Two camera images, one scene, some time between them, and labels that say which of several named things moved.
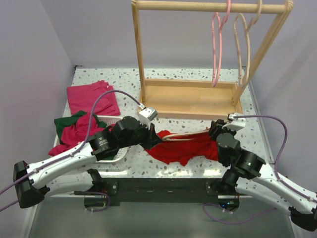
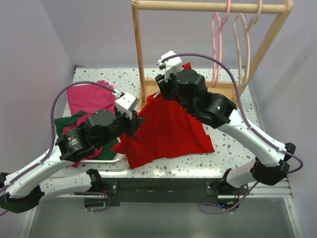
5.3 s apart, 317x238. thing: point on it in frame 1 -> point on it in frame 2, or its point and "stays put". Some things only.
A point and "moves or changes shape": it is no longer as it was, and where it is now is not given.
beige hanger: [248, 30] stays put
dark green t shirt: [60, 123] stays put
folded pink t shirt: [82, 97] stays put
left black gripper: [152, 137] -> [134, 123]
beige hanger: [165, 138] -> [157, 93]
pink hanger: [221, 24] stays put
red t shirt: [182, 148] moves or changes shape
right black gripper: [216, 127] -> [164, 86]
